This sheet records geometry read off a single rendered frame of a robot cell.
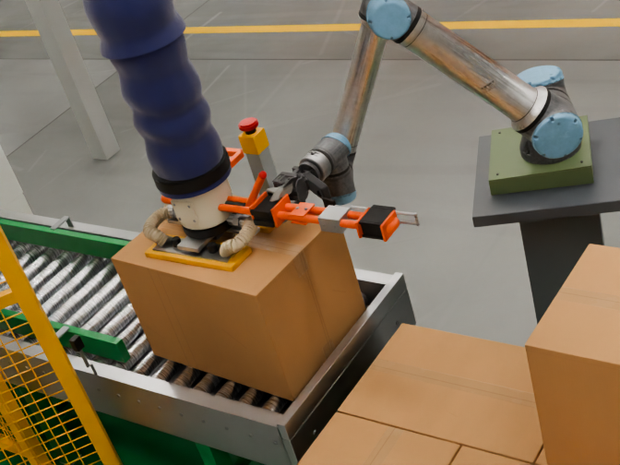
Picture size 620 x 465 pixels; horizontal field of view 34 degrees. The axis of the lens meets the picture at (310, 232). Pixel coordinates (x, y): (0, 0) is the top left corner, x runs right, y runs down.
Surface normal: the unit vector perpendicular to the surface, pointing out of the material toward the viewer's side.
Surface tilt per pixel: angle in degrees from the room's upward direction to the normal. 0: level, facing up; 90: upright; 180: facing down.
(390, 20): 84
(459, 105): 0
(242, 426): 90
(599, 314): 0
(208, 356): 90
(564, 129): 94
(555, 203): 0
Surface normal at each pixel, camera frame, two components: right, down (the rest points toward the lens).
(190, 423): -0.53, 0.58
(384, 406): -0.25, -0.81
